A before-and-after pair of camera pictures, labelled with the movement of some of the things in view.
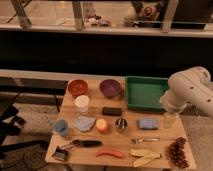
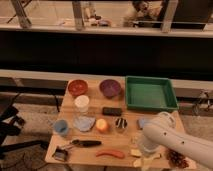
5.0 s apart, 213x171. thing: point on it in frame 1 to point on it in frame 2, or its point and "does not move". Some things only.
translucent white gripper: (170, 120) to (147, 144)
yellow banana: (145, 155) does not move
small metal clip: (60, 154) does not move
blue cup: (61, 126) does not move
